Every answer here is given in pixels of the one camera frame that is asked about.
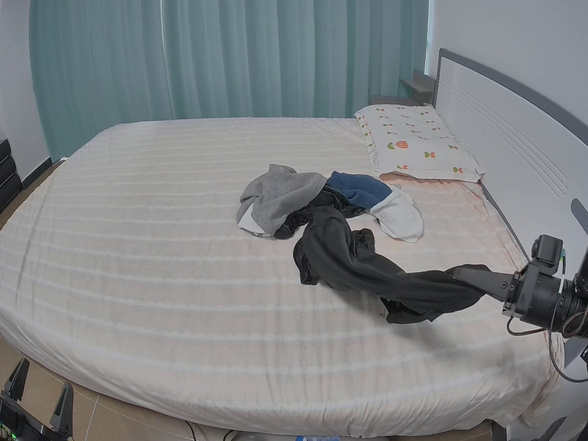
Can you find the black garment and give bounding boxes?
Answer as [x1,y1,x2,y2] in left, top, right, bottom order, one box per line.
[293,207,494,325]

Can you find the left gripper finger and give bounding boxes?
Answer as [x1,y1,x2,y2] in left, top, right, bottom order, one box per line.
[49,382,75,436]
[2,359,31,404]

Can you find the blue-green curtain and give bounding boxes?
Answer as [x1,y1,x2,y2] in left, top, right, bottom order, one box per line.
[29,0,164,162]
[161,0,432,120]

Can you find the bed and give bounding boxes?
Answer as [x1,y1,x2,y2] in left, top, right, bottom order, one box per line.
[0,48,588,435]

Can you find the black cable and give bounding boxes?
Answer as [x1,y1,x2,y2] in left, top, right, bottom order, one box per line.
[507,313,588,383]

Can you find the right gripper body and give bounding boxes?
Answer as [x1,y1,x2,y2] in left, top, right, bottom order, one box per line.
[502,265,576,335]

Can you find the white printed pillow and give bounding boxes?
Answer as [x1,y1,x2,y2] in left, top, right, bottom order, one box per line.
[355,104,485,183]

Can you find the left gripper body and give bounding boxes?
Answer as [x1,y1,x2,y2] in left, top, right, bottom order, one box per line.
[0,391,70,441]

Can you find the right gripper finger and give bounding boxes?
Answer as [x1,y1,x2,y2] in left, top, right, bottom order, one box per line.
[452,267,523,303]

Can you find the grey bedside table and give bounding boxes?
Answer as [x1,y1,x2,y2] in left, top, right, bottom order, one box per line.
[371,68,436,107]

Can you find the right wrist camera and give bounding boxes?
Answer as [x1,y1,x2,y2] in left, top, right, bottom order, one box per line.
[524,235,567,277]

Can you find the black chest of drawers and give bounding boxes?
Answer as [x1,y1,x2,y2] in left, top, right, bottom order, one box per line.
[0,138,24,212]

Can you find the pile of clothes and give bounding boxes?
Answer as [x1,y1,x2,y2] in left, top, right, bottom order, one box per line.
[236,164,424,244]

